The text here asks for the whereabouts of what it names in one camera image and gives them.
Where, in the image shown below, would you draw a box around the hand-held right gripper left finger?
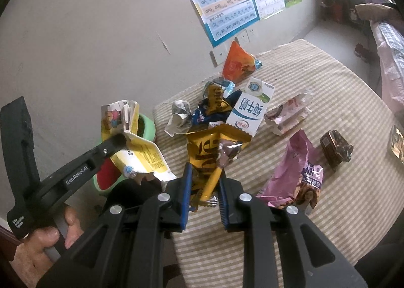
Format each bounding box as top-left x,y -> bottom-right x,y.
36,163 -> 193,288

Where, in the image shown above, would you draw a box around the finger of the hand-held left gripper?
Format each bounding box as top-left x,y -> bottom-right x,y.
91,133 -> 127,167

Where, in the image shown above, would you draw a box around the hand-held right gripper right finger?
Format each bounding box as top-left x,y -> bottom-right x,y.
219,177 -> 368,288

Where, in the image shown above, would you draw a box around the yellow white snack wrapper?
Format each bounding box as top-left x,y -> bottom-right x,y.
101,99 -> 178,186

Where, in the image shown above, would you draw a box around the green bin with red inside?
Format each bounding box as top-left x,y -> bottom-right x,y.
91,113 -> 157,197

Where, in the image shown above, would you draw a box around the yellow black snack bag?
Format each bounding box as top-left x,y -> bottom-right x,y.
185,124 -> 253,213

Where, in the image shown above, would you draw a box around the silver wrapper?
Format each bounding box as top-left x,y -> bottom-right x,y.
164,99 -> 193,137

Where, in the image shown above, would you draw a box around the wrappers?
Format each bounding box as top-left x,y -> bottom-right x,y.
256,129 -> 324,216

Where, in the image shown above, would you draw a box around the white blue milk carton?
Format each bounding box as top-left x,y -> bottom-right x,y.
225,77 -> 276,137

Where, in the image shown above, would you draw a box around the person's left hand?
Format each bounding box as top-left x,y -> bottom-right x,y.
26,203 -> 86,257

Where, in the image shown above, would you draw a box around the blue gold snack wrapper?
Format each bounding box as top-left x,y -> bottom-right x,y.
192,81 -> 243,131

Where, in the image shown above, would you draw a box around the white pink snack wrapper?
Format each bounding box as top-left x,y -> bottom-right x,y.
264,88 -> 313,135

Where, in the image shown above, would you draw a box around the dark brown crumpled wrapper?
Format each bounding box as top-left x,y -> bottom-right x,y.
320,130 -> 354,170

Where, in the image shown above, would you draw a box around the orange snack bag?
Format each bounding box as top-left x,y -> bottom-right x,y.
222,41 -> 263,83

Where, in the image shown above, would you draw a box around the beige striped tablecloth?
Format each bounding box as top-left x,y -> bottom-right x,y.
153,38 -> 404,288

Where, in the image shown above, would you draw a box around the red shoes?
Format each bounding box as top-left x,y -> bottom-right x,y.
353,43 -> 373,63

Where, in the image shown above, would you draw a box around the beige pillow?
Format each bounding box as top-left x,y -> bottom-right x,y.
354,3 -> 401,21

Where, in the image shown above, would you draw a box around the blue bordered wall poster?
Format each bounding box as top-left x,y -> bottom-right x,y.
169,0 -> 261,48

